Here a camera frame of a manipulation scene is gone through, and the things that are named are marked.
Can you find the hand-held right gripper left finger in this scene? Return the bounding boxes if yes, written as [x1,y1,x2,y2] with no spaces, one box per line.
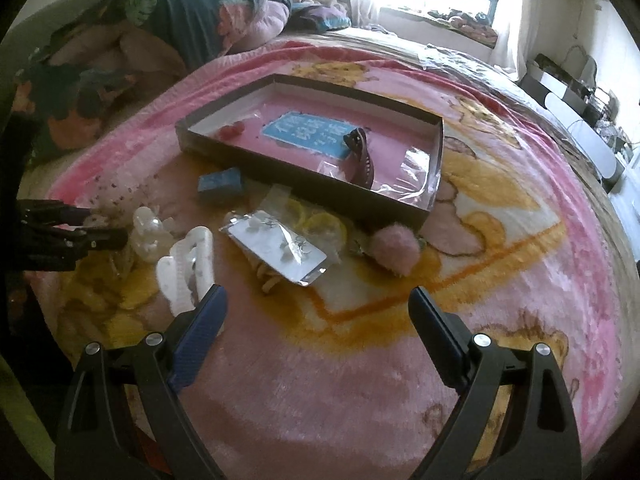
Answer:
[54,284,228,480]

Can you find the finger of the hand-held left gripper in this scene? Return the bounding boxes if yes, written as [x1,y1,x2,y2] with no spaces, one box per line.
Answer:
[47,227,130,257]
[19,199,95,227]

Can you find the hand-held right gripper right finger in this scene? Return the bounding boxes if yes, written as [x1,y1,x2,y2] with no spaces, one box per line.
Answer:
[407,287,583,480]

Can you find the white pearl hair accessory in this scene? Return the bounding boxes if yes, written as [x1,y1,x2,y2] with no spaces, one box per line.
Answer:
[131,206,176,263]

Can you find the white hair claw clip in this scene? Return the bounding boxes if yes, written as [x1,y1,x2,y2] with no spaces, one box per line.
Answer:
[156,226,216,317]

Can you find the beige braided hair accessory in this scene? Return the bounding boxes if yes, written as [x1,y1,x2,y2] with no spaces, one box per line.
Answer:
[247,255,286,296]

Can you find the pink fluffy pom-pom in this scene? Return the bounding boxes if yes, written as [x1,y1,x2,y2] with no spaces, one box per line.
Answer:
[369,226,420,276]

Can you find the silver earring card packet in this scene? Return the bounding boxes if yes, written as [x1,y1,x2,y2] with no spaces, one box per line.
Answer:
[220,210,328,287]

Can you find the small blue box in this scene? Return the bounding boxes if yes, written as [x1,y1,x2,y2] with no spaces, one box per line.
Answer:
[197,170,246,197]

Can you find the yellow hair clips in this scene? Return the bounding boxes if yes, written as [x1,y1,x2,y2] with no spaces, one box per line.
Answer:
[282,200,348,256]

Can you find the shallow brown cardboard box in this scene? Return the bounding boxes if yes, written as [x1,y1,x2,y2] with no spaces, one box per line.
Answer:
[175,74,445,231]

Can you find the pink bear print blanket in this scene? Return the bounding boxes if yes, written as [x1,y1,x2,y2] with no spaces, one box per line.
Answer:
[20,42,623,480]

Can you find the small clear plastic pouch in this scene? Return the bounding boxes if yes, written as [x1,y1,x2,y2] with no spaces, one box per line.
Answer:
[257,185,293,213]

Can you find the clear plastic bag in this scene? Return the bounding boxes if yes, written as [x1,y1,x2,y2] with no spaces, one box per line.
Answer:
[320,147,437,201]

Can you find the brown hair clip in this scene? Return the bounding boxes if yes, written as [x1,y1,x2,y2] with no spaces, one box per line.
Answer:
[346,128,375,191]

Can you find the dark floral quilt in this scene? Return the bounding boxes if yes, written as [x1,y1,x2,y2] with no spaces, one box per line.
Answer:
[15,0,293,156]

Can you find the blue printed card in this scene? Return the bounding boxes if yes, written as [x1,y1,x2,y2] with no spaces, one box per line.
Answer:
[260,111,355,161]

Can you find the clear plastic sheet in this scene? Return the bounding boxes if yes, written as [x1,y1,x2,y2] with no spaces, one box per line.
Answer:
[415,42,503,81]

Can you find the clutter on window sill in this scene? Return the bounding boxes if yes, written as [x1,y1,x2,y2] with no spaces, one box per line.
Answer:
[425,7,499,45]

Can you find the purple and blue pillow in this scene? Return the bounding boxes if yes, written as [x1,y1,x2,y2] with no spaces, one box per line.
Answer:
[287,0,353,32]

